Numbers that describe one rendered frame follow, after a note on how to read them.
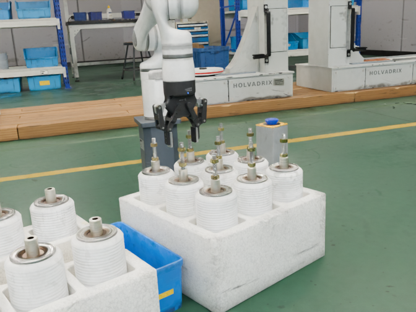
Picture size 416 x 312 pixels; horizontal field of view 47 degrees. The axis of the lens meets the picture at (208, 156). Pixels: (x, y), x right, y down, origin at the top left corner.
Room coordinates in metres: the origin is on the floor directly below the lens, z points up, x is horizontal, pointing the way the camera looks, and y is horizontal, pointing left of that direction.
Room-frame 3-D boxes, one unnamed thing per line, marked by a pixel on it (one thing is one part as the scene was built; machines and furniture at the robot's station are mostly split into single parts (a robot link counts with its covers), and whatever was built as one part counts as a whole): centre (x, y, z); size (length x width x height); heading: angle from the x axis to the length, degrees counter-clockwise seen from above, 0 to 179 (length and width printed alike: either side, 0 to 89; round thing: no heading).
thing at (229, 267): (1.18, -0.03, 0.09); 0.39 x 0.39 x 0.18; 40
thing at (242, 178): (1.09, -0.10, 0.25); 0.08 x 0.08 x 0.01
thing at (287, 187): (1.17, -0.19, 0.16); 0.10 x 0.10 x 0.18
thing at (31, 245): (0.74, 0.31, 0.26); 0.02 x 0.02 x 0.03
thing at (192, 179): (1.10, 0.06, 0.25); 0.08 x 0.08 x 0.01
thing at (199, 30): (7.01, 0.20, 0.35); 0.59 x 0.47 x 0.69; 18
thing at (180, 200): (1.10, 0.06, 0.16); 0.10 x 0.10 x 0.18
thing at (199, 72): (3.54, 0.00, 0.29); 0.30 x 0.30 x 0.06
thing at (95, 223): (0.81, 0.21, 0.26); 0.02 x 0.02 x 0.03
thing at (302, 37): (6.78, -1.46, 0.36); 0.50 x 0.38 x 0.21; 16
